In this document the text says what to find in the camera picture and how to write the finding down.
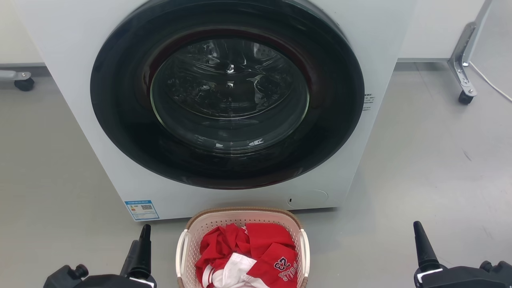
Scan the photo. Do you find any thin white floor cable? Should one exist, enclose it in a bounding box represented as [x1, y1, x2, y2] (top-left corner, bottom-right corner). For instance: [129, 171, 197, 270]
[469, 61, 512, 102]

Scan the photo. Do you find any beige perforated laundry basket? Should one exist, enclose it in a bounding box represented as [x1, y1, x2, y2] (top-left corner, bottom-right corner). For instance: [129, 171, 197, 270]
[175, 207, 310, 288]

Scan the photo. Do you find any round black washer door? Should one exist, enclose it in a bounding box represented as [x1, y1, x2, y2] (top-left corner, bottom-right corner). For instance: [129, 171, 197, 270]
[90, 0, 365, 190]

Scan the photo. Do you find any oval washer filter flap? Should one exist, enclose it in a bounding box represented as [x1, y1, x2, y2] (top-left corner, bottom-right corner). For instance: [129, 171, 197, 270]
[287, 189, 329, 209]

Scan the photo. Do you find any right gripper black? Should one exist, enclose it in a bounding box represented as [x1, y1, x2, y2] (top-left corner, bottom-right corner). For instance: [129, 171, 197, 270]
[413, 221, 512, 288]

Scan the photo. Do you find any long grey metal frame leg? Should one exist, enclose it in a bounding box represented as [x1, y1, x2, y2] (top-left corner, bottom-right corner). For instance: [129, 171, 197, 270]
[448, 0, 493, 96]

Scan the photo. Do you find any red garment with white stripes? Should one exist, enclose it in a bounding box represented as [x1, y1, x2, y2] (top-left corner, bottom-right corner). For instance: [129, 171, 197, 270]
[195, 224, 257, 288]

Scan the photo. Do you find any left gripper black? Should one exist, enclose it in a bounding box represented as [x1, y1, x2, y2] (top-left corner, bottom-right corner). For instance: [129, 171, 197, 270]
[43, 224, 157, 288]

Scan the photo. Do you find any white front-load washing machine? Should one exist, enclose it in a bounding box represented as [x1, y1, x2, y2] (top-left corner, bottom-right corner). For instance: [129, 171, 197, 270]
[14, 0, 416, 221]

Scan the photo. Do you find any blue energy label sticker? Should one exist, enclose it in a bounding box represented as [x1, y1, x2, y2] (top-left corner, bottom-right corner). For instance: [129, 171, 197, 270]
[124, 200, 160, 221]

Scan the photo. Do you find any short grey metal frame leg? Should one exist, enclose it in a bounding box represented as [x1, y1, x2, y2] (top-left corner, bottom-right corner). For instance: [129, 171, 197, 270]
[0, 70, 32, 82]

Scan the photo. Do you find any red Bulls 23 jersey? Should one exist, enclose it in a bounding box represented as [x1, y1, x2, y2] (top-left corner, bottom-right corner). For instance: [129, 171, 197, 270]
[244, 223, 299, 288]

